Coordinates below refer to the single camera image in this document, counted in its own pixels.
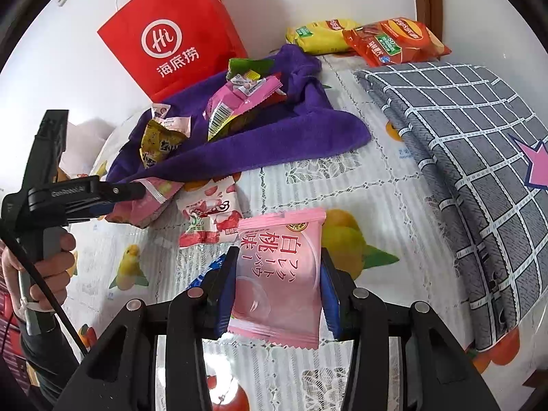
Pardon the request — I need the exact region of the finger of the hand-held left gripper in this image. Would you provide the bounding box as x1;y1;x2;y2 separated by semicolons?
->
91;201;118;221
99;181;147;204

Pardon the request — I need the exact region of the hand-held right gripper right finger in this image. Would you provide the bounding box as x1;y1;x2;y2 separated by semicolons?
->
320;247;501;411

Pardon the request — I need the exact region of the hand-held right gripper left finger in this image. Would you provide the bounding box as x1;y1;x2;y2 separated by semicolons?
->
55;246;241;411

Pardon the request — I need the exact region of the pink peach snack packet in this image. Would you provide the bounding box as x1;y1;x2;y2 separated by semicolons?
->
226;206;328;350

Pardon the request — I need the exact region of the blue snack packet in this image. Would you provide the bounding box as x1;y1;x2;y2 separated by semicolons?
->
184;252;228;292

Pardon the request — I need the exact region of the brown yellow snack packet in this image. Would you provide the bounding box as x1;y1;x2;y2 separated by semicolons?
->
140;119;189;171

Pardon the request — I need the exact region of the fruit print tablecloth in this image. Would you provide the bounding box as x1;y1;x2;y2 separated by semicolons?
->
55;47;548;411

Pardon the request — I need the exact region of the white snack packet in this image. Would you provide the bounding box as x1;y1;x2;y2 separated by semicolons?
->
150;103;192;134

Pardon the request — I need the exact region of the strawberry print snack packet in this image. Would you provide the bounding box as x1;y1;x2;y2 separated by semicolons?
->
177;175;244;250

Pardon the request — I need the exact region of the yellow green snack packet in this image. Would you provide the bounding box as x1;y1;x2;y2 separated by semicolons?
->
207;105;263;143

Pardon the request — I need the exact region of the magenta snack packet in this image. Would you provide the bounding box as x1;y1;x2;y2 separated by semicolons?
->
203;74;287;138

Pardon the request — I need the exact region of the small white pink candy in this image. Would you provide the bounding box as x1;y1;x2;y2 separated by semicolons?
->
226;72;263;96

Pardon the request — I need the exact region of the red paper bag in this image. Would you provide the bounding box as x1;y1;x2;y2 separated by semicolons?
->
96;0;250;104

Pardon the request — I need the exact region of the purple towel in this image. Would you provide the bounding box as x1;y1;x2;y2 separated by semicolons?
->
104;44;372;186

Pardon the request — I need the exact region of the grey checked cloth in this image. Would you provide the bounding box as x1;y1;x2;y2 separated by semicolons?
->
353;61;548;352

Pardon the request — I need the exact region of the yellow chip bag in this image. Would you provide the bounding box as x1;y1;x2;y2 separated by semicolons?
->
285;17;364;56

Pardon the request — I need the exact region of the orange chip bag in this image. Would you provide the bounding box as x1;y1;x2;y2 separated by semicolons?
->
341;16;453;68

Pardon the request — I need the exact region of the black cable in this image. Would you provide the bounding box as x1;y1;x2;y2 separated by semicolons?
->
0;222;91;355

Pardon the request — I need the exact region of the wooden door frame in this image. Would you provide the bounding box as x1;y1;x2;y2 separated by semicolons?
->
410;0;445;40

